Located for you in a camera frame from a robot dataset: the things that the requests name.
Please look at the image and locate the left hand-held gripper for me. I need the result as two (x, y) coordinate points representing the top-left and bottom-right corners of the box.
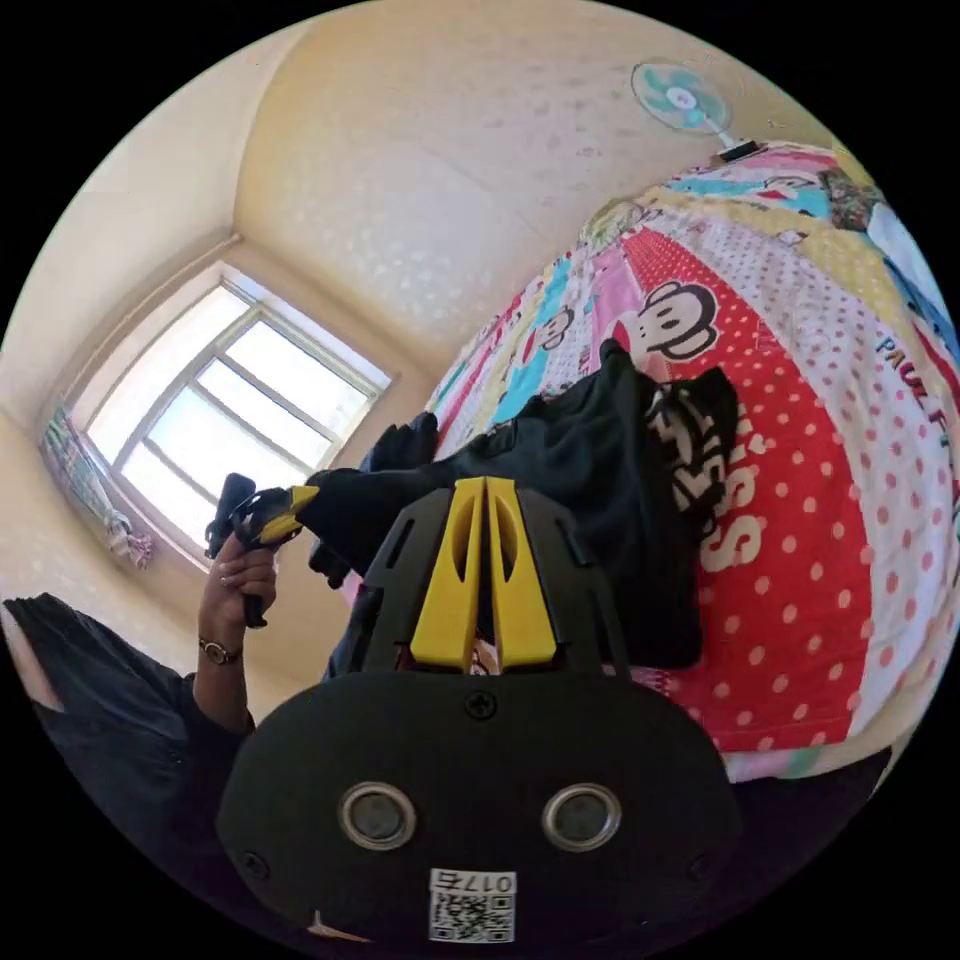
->
(206, 485), (322, 629)

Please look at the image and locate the black turtleneck long sleeve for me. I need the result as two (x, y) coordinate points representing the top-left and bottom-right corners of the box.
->
(305, 338), (706, 670)

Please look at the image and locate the person's left hand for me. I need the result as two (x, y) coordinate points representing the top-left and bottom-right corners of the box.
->
(197, 538), (280, 648)

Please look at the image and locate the bed with printed patchwork quilt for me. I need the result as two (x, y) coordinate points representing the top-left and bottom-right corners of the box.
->
(425, 142), (960, 783)

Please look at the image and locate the checked curtain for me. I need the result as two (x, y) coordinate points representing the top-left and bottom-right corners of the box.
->
(38, 407), (157, 573)

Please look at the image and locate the black garment with white print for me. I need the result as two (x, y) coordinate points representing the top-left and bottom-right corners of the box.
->
(646, 365), (742, 558)

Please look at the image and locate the wall fan with teal blades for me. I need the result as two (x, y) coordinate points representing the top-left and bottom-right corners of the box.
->
(629, 56), (760, 163)

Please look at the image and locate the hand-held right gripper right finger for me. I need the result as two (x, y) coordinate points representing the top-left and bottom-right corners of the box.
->
(485, 476), (561, 672)

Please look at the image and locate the window with white frame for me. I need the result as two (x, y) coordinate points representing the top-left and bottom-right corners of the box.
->
(80, 260), (397, 565)

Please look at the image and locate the pile of clothes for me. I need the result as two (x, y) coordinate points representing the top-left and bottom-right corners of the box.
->
(817, 153), (960, 343)

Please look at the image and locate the person's left forearm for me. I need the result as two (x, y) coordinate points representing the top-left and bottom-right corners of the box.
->
(191, 637), (255, 735)

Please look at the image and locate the person's body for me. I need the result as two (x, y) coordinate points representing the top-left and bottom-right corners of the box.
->
(0, 592), (260, 913)

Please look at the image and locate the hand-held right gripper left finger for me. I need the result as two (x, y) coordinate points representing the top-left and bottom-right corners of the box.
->
(410, 477), (486, 670)

